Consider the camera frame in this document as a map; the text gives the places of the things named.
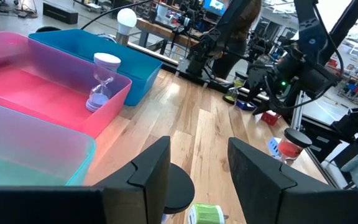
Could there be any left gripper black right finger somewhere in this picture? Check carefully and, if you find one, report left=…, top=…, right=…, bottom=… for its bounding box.
left=227, top=137, right=358, bottom=224

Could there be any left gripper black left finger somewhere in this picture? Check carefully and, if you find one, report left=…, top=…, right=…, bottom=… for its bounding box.
left=0, top=135, right=172, bottom=224

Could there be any black capped hourglass red sand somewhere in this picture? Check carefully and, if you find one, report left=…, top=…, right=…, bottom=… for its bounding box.
left=275, top=127, right=313, bottom=164

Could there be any small red box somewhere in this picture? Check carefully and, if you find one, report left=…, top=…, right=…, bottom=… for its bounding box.
left=260, top=110, right=282, bottom=127

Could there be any small dark blue box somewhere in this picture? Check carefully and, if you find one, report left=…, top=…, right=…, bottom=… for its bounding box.
left=235, top=99, right=257, bottom=112

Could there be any lavender capped hourglass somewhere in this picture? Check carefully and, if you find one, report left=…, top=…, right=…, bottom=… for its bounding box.
left=85, top=52, right=122, bottom=113

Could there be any black capped hourglass yellow sand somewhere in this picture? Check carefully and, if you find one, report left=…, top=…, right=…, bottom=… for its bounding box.
left=222, top=70, right=250, bottom=106

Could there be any white USB charger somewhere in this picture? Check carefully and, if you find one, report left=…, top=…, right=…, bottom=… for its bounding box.
left=266, top=136, right=282, bottom=157

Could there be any green translucent plastic bin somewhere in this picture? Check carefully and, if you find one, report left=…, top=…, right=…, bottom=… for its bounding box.
left=0, top=99, right=98, bottom=187

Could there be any blue plastic bin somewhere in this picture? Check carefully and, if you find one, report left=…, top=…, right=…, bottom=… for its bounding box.
left=28, top=28, right=163, bottom=107

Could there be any pink translucent plastic bin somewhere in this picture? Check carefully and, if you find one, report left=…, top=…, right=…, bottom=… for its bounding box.
left=0, top=30, right=133, bottom=139

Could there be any cylindrical bulb stand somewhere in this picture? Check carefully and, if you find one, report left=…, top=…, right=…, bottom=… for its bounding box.
left=115, top=30, right=131, bottom=47

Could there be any wooden workbench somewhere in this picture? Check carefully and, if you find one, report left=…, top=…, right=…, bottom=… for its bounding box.
left=135, top=17, right=204, bottom=47

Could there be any white light bulb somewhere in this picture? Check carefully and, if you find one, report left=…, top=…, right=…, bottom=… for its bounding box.
left=116, top=7, right=138, bottom=35

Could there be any black floor box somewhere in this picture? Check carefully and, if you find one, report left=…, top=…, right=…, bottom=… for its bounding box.
left=42, top=1, right=79, bottom=25

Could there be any monitor with blue screen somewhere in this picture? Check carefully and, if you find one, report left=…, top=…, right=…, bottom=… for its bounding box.
left=202, top=0, right=228, bottom=16

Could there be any silver aluminium post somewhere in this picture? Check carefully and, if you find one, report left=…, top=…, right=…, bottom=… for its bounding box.
left=290, top=90, right=305, bottom=131

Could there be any black frame strut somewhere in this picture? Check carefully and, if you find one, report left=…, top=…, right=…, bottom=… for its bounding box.
left=320, top=0, right=358, bottom=66

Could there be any long black cable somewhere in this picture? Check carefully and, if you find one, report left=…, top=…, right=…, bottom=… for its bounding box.
left=79, top=0, right=155, bottom=30

